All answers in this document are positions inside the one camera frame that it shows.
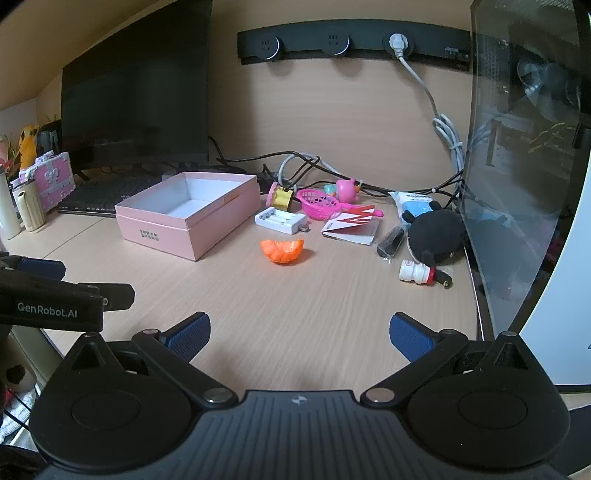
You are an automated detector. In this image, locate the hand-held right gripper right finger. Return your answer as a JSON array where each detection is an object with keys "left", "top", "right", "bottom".
[{"left": 362, "top": 312, "right": 552, "bottom": 407}]

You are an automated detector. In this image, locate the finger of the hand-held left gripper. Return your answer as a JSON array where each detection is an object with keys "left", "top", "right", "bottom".
[
  {"left": 9, "top": 257, "right": 66, "bottom": 282},
  {"left": 83, "top": 283, "right": 136, "bottom": 311}
]

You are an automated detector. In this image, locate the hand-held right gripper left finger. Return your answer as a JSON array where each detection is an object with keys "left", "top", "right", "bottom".
[{"left": 44, "top": 311, "right": 234, "bottom": 407}]

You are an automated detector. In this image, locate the white toy bottle red cap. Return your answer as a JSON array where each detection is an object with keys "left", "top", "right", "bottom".
[{"left": 399, "top": 259, "right": 437, "bottom": 284}]

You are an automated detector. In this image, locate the pink cardboard box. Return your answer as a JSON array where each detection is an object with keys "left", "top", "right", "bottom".
[{"left": 115, "top": 172, "right": 260, "bottom": 262}]

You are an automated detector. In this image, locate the black plush toy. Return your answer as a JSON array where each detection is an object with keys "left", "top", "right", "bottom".
[{"left": 401, "top": 209, "right": 466, "bottom": 268}]

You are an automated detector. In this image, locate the red and white card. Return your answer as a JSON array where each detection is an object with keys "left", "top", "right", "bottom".
[{"left": 322, "top": 206, "right": 380, "bottom": 246}]

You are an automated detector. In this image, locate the orange peel toy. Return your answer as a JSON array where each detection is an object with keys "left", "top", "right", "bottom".
[{"left": 260, "top": 239, "right": 306, "bottom": 265}]

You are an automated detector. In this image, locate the blue and white packet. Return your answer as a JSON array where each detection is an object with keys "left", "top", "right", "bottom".
[{"left": 389, "top": 191, "right": 445, "bottom": 224}]

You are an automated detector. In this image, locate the white battery charger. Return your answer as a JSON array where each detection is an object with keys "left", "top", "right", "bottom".
[{"left": 255, "top": 206, "right": 311, "bottom": 236}]

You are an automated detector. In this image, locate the pink bird figure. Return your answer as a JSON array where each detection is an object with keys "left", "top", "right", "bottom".
[{"left": 323, "top": 179, "right": 363, "bottom": 204}]

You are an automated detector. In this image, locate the pink toy strainer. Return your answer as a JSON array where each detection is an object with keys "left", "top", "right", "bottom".
[{"left": 295, "top": 188, "right": 385, "bottom": 221}]

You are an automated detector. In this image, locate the pink and yellow cake toy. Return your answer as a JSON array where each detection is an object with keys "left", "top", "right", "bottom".
[{"left": 266, "top": 181, "right": 296, "bottom": 209}]

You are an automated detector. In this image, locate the white thermos bottle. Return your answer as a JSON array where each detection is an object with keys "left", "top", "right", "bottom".
[{"left": 0, "top": 166, "right": 21, "bottom": 240}]

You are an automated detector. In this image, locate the pink treasure chest box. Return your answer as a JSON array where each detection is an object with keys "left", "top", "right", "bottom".
[{"left": 28, "top": 152, "right": 76, "bottom": 213}]

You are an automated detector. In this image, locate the black keyboard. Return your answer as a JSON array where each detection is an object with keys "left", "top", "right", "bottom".
[{"left": 56, "top": 175, "right": 171, "bottom": 217}]

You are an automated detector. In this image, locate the white patterned cloth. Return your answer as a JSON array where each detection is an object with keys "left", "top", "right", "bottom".
[{"left": 0, "top": 364, "right": 40, "bottom": 439}]

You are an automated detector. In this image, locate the pink flower ornament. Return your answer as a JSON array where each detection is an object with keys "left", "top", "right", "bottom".
[{"left": 0, "top": 136, "right": 18, "bottom": 169}]

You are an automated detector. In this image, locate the yellow plush toy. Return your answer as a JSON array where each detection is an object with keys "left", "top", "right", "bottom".
[{"left": 18, "top": 124, "right": 40, "bottom": 171}]

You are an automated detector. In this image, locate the dark grey bag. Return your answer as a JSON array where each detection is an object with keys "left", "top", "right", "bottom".
[{"left": 37, "top": 121, "right": 63, "bottom": 155}]

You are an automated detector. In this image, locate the black computer monitor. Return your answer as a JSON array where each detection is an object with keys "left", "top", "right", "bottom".
[{"left": 61, "top": 0, "right": 213, "bottom": 178}]

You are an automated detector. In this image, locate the computer case with glass panel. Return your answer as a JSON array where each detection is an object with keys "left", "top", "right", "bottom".
[{"left": 462, "top": 0, "right": 591, "bottom": 398}]

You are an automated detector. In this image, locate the long black cable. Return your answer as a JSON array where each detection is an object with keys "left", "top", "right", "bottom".
[{"left": 263, "top": 156, "right": 464, "bottom": 199}]

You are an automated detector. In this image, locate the black monitor cable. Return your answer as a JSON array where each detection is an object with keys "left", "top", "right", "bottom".
[{"left": 208, "top": 135, "right": 278, "bottom": 178}]

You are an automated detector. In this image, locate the grey cable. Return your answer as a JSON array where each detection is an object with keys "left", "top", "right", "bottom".
[{"left": 277, "top": 154, "right": 342, "bottom": 186}]

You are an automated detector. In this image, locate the white power plug cable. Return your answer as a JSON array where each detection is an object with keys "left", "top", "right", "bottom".
[{"left": 389, "top": 33, "right": 465, "bottom": 185}]

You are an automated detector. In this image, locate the black wall socket rail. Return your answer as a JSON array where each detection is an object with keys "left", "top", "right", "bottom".
[{"left": 237, "top": 19, "right": 474, "bottom": 70}]

